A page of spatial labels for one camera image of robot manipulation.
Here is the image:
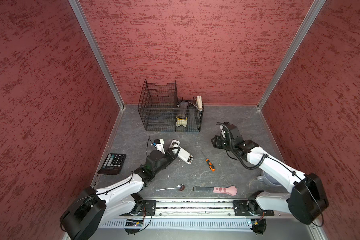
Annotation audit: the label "metal spoon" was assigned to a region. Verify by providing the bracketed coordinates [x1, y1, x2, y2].
[156, 184, 185, 192]

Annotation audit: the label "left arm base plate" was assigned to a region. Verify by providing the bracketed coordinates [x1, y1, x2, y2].
[122, 200, 157, 216]

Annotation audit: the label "yellow black brush in basket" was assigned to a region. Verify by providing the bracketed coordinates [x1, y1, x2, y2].
[176, 102, 189, 127]

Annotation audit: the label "pink cat paw spatula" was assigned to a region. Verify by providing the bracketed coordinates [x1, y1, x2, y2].
[193, 186, 238, 196]

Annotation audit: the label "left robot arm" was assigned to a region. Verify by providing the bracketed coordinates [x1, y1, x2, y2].
[60, 146, 181, 240]

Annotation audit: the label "black wire basket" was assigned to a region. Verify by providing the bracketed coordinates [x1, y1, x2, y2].
[138, 81, 204, 132]

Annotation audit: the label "grey white remote control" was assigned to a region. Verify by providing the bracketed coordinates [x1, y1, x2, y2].
[175, 145, 194, 165]

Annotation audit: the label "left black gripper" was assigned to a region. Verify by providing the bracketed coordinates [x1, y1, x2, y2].
[153, 146, 181, 175]

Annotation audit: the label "orange black screwdriver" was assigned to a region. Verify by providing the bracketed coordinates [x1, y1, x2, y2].
[201, 151, 216, 172]

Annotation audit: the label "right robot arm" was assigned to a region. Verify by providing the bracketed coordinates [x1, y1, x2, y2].
[211, 122, 329, 225]

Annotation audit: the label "black calculator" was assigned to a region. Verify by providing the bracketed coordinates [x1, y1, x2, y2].
[98, 153, 127, 175]

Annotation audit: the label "wooden sticks in basket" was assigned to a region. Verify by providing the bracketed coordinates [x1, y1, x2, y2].
[196, 95, 203, 111]

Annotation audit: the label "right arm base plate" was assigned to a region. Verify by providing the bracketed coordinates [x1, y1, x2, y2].
[233, 200, 275, 217]

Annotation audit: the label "white air conditioner remote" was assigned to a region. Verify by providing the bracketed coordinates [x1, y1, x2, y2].
[169, 140, 180, 148]

